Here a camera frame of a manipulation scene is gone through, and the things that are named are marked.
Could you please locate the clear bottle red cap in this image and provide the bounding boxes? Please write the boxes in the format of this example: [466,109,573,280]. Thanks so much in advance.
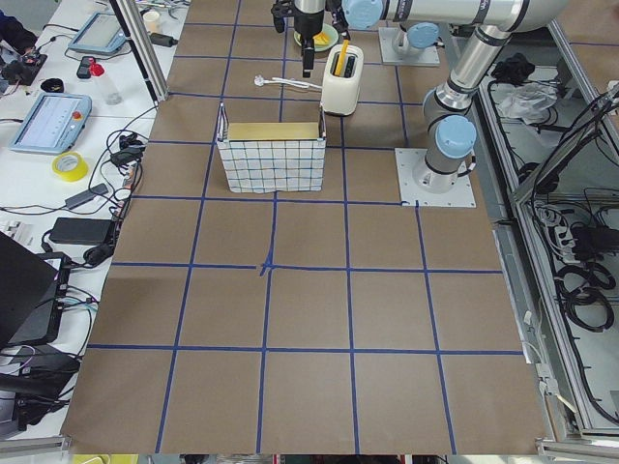
[89,58,123,105]

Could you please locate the black laptop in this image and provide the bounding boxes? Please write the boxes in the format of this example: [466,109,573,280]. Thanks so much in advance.
[1,234,70,348]

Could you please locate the golden pastry on plate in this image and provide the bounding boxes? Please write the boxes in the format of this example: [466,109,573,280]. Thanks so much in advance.
[313,32,330,46]

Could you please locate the wire basket with wooden shelf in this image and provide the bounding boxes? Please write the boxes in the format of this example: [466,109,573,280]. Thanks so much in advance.
[217,104,327,193]

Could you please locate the black power adapter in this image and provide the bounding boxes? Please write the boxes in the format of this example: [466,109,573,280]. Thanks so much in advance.
[49,217,113,246]

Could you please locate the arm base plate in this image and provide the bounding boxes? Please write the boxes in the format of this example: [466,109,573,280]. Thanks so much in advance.
[395,148,476,208]
[378,22,440,67]

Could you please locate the toast slice in toaster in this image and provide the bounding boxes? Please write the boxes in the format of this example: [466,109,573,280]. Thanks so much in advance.
[334,39,349,77]

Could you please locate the aluminium frame post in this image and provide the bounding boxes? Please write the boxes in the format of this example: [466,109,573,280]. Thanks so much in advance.
[109,0,168,103]

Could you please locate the white two-slot toaster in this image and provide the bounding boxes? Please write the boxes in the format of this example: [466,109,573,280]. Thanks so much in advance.
[321,44,365,116]

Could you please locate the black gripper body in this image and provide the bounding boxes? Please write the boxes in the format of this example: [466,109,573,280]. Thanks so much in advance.
[271,0,343,18]
[294,12,324,53]

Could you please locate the pale green plate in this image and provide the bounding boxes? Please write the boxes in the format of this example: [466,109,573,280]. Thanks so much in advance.
[313,23,339,52]

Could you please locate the yellow tape roll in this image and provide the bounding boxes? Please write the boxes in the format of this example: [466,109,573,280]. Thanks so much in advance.
[51,151,89,182]

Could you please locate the blue teach pendant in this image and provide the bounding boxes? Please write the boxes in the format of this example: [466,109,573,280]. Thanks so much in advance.
[68,12,126,55]
[9,93,92,156]

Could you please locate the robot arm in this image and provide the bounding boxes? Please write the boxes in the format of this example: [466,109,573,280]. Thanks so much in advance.
[271,1,567,193]
[271,1,439,77]

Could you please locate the white toaster power cable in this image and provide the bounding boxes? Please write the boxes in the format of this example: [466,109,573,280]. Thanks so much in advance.
[253,74,324,92]

